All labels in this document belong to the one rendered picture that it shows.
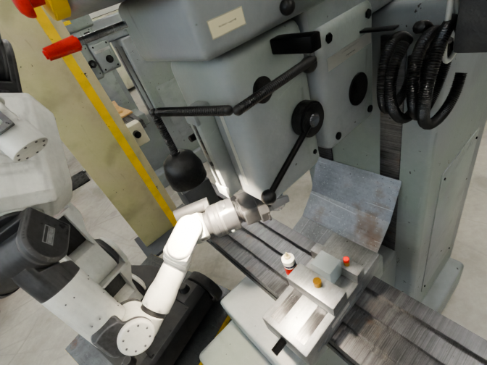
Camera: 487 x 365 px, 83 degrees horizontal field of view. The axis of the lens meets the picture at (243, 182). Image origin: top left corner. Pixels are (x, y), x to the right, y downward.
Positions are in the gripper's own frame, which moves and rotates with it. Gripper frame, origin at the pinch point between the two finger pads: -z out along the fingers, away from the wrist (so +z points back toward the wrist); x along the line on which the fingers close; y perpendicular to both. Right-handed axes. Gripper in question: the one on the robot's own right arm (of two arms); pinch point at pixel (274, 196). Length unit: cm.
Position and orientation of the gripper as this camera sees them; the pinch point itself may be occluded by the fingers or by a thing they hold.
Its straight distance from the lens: 73.4
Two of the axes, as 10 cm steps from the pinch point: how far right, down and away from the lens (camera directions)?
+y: 2.8, 7.6, 5.8
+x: -2.7, -5.2, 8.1
